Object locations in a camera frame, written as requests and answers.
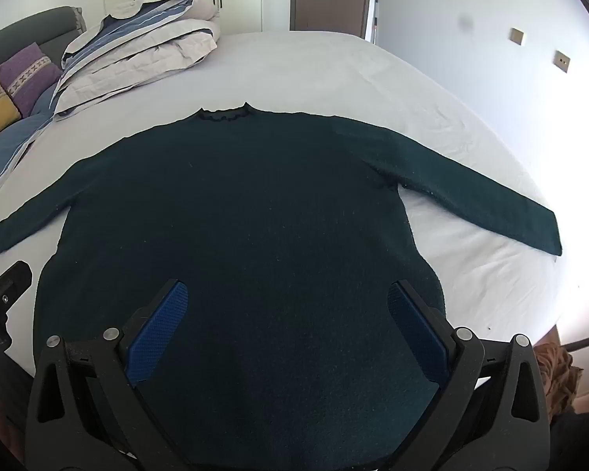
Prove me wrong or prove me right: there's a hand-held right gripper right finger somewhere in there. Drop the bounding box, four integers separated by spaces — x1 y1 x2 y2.
388 279 553 471

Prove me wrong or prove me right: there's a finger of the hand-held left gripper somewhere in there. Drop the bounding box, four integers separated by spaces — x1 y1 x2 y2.
0 260 33 306

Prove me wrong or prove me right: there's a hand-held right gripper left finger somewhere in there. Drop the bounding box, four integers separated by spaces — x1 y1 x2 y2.
24 279 190 471

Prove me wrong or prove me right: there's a dark green sweater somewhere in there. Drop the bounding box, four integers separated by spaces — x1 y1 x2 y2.
0 102 563 471

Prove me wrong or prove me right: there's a blue pillow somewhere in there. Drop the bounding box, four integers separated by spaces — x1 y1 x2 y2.
0 83 62 219

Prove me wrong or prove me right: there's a brown cloth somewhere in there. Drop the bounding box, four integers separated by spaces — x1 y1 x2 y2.
534 341 584 419

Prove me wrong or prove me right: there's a purple pillow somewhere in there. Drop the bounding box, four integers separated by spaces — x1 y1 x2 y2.
0 42 64 119

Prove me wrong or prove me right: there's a grey headboard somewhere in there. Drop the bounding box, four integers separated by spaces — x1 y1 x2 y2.
0 6 87 67

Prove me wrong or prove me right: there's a grey blue striped folded duvet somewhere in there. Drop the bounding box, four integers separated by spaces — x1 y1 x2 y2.
53 0 223 121

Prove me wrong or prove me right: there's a white bed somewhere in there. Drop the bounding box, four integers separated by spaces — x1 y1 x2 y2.
0 31 589 378

